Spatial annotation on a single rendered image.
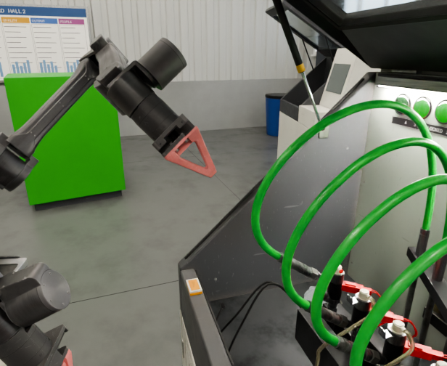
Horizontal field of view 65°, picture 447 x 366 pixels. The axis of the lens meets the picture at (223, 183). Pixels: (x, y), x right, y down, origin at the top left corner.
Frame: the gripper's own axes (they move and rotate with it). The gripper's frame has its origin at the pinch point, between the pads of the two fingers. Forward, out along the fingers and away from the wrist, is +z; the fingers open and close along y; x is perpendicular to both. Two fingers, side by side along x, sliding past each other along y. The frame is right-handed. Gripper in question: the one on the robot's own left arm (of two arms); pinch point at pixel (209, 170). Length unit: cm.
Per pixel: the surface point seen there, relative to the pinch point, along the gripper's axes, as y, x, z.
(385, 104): -1.9, -28.1, 13.3
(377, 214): -16.5, -10.7, 17.6
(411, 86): 16, -45, 21
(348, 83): 258, -149, 61
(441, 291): -2.4, -13.3, 44.3
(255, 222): -1.1, 0.9, 11.5
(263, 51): 676, -257, -29
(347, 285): 5.0, -2.9, 35.3
